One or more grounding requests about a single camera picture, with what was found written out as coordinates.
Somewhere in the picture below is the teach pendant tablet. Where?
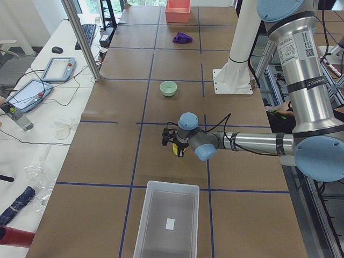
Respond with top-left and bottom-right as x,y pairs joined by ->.
41,57 -> 76,83
6,79 -> 53,113

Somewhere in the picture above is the upper teach pendant tablet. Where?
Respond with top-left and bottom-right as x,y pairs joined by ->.
41,57 -> 76,83

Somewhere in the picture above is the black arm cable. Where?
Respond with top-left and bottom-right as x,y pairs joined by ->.
166,112 -> 280,156

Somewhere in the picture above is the red cylinder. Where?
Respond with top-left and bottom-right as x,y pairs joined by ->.
1,226 -> 35,248

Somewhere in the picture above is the black power adapter box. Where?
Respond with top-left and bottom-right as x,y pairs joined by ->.
99,27 -> 114,48

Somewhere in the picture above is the black computer keyboard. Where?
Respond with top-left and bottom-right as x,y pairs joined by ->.
81,24 -> 97,47

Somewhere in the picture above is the lower teach pendant tablet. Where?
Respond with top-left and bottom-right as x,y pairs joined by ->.
6,79 -> 53,113

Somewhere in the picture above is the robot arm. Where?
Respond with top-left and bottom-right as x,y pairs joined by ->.
162,1 -> 343,182

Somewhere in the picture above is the crumpled clear plastic bag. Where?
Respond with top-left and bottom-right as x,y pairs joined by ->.
24,161 -> 56,213

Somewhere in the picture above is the purple cloth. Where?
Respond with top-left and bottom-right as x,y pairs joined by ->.
173,32 -> 193,45

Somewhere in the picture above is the yellow plastic cup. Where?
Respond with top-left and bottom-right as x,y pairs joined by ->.
173,143 -> 178,155

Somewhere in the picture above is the grey office chair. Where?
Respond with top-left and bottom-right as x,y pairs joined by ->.
1,40 -> 35,97

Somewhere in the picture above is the folded dark blue umbrella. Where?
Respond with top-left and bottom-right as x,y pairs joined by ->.
1,186 -> 35,226

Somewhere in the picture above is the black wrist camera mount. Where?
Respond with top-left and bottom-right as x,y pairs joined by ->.
162,128 -> 177,146

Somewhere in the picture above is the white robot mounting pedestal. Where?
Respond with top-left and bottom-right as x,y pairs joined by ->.
213,0 -> 261,95

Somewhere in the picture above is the clear water bottle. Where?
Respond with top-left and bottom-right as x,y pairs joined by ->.
1,102 -> 34,131

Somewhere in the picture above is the black computer mouse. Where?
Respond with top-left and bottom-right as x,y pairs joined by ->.
51,46 -> 63,54

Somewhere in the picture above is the pink plastic bin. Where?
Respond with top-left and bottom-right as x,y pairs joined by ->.
165,0 -> 191,23

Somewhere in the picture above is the clear plastic storage box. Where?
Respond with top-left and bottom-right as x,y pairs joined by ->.
133,181 -> 199,257

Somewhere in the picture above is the aluminium frame post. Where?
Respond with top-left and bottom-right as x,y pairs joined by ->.
61,0 -> 101,82

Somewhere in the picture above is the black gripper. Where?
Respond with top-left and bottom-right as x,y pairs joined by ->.
175,143 -> 188,156

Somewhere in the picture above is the white side desk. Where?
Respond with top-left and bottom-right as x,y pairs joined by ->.
0,13 -> 119,258

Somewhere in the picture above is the light green ceramic bowl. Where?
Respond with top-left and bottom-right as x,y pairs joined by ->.
159,81 -> 177,97

